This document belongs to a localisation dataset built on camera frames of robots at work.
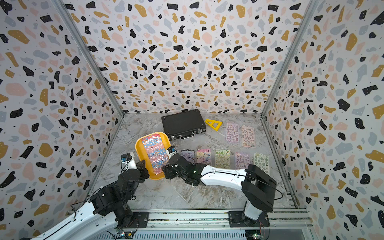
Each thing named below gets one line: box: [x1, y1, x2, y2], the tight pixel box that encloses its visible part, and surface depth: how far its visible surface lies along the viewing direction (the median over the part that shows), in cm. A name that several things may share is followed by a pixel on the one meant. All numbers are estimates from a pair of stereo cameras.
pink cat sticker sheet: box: [196, 148, 211, 165], surface depth 102 cm
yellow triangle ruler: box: [205, 119, 223, 132], surface depth 118 cm
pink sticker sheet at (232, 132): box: [225, 122, 240, 143], surface depth 112 cm
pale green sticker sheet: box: [254, 152, 270, 175], surface depth 99 cm
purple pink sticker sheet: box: [235, 152, 250, 170], surface depth 97 cm
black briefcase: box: [161, 109, 207, 141], surface depth 111 cm
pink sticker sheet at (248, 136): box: [241, 125, 256, 149], surface depth 111 cm
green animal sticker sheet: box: [215, 149, 231, 169], surface depth 99 cm
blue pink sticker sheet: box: [141, 133, 169, 175], surface depth 83 cm
